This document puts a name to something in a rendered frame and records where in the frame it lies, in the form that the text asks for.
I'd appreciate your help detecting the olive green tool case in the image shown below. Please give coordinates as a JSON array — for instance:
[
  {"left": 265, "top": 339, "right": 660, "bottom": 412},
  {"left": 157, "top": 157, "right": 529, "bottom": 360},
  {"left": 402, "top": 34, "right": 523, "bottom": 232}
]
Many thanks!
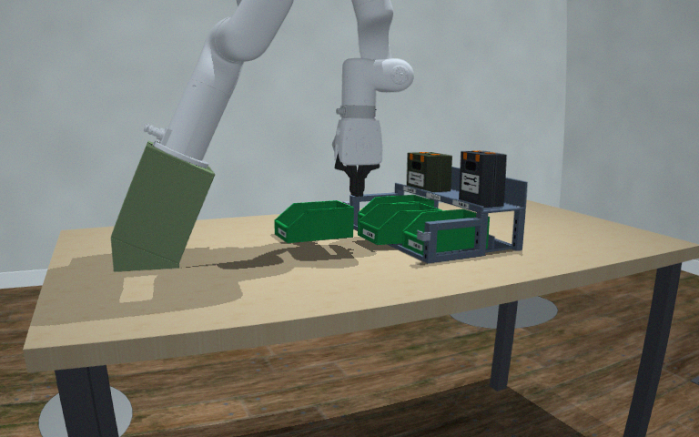
[{"left": 407, "top": 152, "right": 452, "bottom": 192}]

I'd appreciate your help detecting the green bin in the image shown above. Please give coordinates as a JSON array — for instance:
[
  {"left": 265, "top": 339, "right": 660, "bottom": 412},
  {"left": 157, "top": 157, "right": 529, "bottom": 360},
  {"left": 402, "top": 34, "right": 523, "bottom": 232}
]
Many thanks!
[
  {"left": 404, "top": 209, "right": 490, "bottom": 256},
  {"left": 360, "top": 195, "right": 434, "bottom": 219},
  {"left": 276, "top": 200, "right": 354, "bottom": 243},
  {"left": 360, "top": 203, "right": 442, "bottom": 245}
]

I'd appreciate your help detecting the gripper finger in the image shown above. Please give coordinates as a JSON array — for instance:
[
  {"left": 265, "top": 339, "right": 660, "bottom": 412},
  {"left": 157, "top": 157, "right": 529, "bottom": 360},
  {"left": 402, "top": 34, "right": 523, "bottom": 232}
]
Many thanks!
[
  {"left": 358, "top": 164, "right": 380, "bottom": 197},
  {"left": 335, "top": 156, "right": 360, "bottom": 197}
]

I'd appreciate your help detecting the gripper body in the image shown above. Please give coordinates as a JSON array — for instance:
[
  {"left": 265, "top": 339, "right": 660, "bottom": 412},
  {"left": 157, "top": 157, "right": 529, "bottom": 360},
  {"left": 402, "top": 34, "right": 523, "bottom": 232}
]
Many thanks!
[{"left": 334, "top": 117, "right": 382, "bottom": 166}]

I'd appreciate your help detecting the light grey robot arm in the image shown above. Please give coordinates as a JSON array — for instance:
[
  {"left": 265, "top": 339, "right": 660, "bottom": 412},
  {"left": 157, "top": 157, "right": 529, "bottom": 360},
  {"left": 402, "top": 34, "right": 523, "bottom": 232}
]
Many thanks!
[{"left": 144, "top": 0, "right": 414, "bottom": 168}]

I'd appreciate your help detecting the black tool case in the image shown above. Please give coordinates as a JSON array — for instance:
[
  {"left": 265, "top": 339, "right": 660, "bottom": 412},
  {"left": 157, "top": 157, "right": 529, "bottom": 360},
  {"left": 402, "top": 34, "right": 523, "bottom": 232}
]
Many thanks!
[{"left": 459, "top": 150, "right": 507, "bottom": 208}]

